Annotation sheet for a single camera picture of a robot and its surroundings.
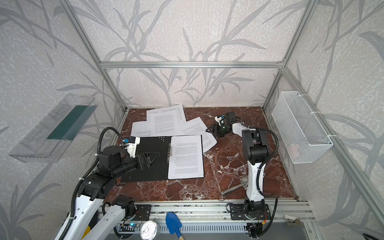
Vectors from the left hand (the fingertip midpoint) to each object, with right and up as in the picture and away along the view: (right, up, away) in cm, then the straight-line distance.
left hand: (156, 150), depth 69 cm
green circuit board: (-14, -37, +2) cm, 40 cm away
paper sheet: (+11, -10, +23) cm, 28 cm away
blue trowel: (+8, -35, +2) cm, 36 cm away
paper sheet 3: (-5, +14, +43) cm, 45 cm away
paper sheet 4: (+17, +10, +39) cm, 44 cm away
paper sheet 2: (-23, +8, +40) cm, 46 cm away
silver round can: (-1, -34, -4) cm, 35 cm away
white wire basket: (+64, +8, -9) cm, 65 cm away
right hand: (+27, +9, +32) cm, 43 cm away
